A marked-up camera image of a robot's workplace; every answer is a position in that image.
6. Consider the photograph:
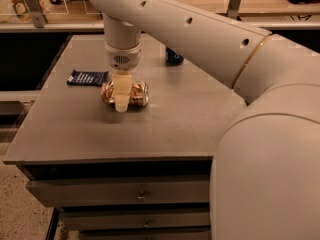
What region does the orange printed bag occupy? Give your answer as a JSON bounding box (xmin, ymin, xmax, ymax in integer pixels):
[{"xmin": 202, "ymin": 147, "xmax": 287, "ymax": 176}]
[{"xmin": 0, "ymin": 0, "xmax": 47, "ymax": 24}]

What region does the left metal bracket post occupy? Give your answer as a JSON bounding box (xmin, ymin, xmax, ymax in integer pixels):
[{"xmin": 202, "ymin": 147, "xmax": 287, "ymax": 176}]
[{"xmin": 25, "ymin": 0, "xmax": 47, "ymax": 28}]

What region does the metal bracket post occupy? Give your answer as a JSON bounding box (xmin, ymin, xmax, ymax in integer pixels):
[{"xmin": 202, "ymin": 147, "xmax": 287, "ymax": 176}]
[
  {"xmin": 227, "ymin": 0, "xmax": 241, "ymax": 19},
  {"xmin": 25, "ymin": 0, "xmax": 47, "ymax": 28}
]

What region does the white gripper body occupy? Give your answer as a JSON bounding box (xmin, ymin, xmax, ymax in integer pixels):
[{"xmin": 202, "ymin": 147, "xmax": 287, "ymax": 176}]
[{"xmin": 105, "ymin": 43, "xmax": 141, "ymax": 71}]

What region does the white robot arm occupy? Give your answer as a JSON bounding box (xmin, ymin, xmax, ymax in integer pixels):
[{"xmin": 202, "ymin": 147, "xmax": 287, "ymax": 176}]
[{"xmin": 89, "ymin": 0, "xmax": 320, "ymax": 240}]

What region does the grey drawer cabinet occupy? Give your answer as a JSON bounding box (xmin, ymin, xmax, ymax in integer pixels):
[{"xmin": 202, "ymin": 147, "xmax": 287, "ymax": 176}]
[{"xmin": 4, "ymin": 35, "xmax": 245, "ymax": 240}]

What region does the blue soda can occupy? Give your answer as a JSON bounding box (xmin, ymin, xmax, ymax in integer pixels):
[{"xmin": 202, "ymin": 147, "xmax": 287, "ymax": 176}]
[{"xmin": 165, "ymin": 47, "xmax": 184, "ymax": 66}]

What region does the drawer knob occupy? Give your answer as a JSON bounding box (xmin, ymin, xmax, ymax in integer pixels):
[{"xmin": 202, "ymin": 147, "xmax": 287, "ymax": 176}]
[
  {"xmin": 143, "ymin": 220, "xmax": 150, "ymax": 228},
  {"xmin": 136, "ymin": 190, "xmax": 147, "ymax": 202}
]

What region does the top drawer knob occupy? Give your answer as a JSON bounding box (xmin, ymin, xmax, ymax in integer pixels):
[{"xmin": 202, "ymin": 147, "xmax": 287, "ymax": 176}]
[{"xmin": 136, "ymin": 190, "xmax": 147, "ymax": 202}]

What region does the right metal bracket post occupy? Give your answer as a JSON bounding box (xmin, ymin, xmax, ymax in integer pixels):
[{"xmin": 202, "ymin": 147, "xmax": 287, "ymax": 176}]
[{"xmin": 227, "ymin": 0, "xmax": 241, "ymax": 19}]

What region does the dark blue snack bar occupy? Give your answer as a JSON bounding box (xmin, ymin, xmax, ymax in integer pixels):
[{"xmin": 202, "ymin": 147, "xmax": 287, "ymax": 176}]
[{"xmin": 67, "ymin": 70, "xmax": 108, "ymax": 86}]

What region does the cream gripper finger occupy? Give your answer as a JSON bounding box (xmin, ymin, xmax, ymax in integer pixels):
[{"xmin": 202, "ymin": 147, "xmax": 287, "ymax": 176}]
[{"xmin": 112, "ymin": 71, "xmax": 132, "ymax": 112}]

